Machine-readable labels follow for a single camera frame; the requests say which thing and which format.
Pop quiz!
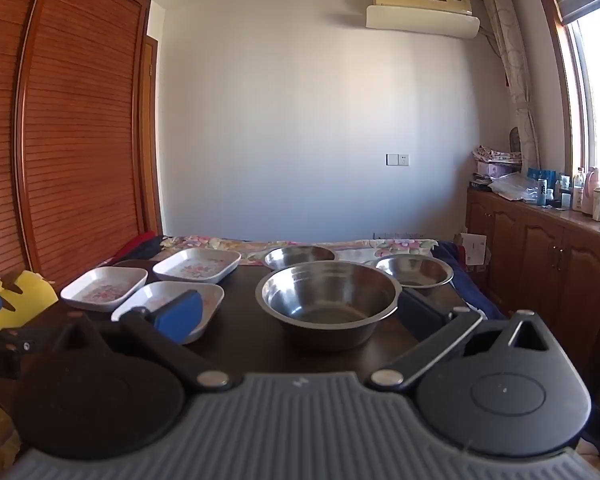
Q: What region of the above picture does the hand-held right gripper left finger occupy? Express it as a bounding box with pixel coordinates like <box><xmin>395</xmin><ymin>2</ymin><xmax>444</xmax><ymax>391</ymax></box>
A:
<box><xmin>50</xmin><ymin>290</ymin><xmax>233</xmax><ymax>395</ymax></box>

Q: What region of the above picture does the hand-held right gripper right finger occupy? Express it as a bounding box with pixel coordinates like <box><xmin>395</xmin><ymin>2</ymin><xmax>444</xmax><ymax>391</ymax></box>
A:
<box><xmin>369</xmin><ymin>287</ymin><xmax>551</xmax><ymax>395</ymax></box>

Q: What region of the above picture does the white floral rectangular plate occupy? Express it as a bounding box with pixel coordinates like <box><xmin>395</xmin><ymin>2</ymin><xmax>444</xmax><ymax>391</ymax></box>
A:
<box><xmin>152</xmin><ymin>247</ymin><xmax>242</xmax><ymax>284</ymax></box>
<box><xmin>60</xmin><ymin>266</ymin><xmax>149</xmax><ymax>313</ymax></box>
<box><xmin>111</xmin><ymin>281</ymin><xmax>225</xmax><ymax>345</ymax></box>

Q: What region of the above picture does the small steel bowl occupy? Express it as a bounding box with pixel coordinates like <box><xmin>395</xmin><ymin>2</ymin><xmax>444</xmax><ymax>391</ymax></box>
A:
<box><xmin>375</xmin><ymin>254</ymin><xmax>455</xmax><ymax>289</ymax></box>

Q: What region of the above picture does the large steel bowl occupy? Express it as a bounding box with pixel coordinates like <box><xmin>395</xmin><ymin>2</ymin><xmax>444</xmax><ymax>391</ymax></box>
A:
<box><xmin>255</xmin><ymin>261</ymin><xmax>403</xmax><ymax>352</ymax></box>

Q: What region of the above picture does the medium steel bowl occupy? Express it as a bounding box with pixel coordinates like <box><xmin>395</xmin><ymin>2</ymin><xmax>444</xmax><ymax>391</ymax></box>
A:
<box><xmin>263</xmin><ymin>245</ymin><xmax>337</xmax><ymax>272</ymax></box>

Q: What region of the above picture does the yellow plush toy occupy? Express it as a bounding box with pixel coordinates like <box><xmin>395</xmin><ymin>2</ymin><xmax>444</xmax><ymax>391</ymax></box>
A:
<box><xmin>0</xmin><ymin>270</ymin><xmax>60</xmax><ymax>332</ymax></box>

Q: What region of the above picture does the navy blanket with red trim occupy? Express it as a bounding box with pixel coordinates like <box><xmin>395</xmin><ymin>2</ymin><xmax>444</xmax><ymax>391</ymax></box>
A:
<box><xmin>435</xmin><ymin>240</ymin><xmax>507</xmax><ymax>322</ymax></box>

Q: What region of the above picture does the red and navy folded cloth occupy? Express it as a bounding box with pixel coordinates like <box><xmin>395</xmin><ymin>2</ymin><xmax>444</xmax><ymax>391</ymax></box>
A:
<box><xmin>97</xmin><ymin>231</ymin><xmax>164</xmax><ymax>281</ymax></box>

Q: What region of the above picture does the white paper bag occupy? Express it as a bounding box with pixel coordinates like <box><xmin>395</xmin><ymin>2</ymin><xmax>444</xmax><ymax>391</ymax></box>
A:
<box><xmin>461</xmin><ymin>232</ymin><xmax>487</xmax><ymax>267</ymax></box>

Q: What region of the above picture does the floral quilted blanket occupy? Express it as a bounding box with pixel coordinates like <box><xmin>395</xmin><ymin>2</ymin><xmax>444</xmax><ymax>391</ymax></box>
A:
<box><xmin>160</xmin><ymin>234</ymin><xmax>451</xmax><ymax>267</ymax></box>

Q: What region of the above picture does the brown wooden cabinet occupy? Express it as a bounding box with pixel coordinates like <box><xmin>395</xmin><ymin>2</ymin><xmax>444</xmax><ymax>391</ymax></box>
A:
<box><xmin>466</xmin><ymin>187</ymin><xmax>600</xmax><ymax>391</ymax></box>

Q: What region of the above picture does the clear plastic bag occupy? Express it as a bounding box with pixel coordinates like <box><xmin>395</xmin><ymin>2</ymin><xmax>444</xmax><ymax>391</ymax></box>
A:
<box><xmin>489</xmin><ymin>172</ymin><xmax>540</xmax><ymax>204</ymax></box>

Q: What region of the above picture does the pink storage box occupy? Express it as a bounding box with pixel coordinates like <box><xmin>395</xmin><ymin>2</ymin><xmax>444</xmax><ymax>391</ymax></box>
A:
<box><xmin>475</xmin><ymin>161</ymin><xmax>522</xmax><ymax>179</ymax></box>

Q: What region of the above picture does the floral cloth pile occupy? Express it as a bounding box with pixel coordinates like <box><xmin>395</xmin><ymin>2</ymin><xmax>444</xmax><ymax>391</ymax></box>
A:
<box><xmin>472</xmin><ymin>145</ymin><xmax>523</xmax><ymax>164</ymax></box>

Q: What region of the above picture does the row of toiletry bottles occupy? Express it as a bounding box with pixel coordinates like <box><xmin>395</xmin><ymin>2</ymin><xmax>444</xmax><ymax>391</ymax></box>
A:
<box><xmin>527</xmin><ymin>166</ymin><xmax>600</xmax><ymax>221</ymax></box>

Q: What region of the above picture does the brown slatted wooden wardrobe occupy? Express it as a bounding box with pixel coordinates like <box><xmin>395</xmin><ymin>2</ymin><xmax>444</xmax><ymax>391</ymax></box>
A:
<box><xmin>0</xmin><ymin>0</ymin><xmax>164</xmax><ymax>295</ymax></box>

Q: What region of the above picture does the patterned beige curtain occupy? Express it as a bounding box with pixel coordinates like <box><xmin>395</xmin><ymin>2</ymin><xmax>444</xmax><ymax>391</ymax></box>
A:
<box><xmin>481</xmin><ymin>0</ymin><xmax>542</xmax><ymax>163</ymax></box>

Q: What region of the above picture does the wooden framed window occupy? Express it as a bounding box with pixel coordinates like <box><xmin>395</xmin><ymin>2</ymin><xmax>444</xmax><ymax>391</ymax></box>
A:
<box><xmin>532</xmin><ymin>0</ymin><xmax>600</xmax><ymax>186</ymax></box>

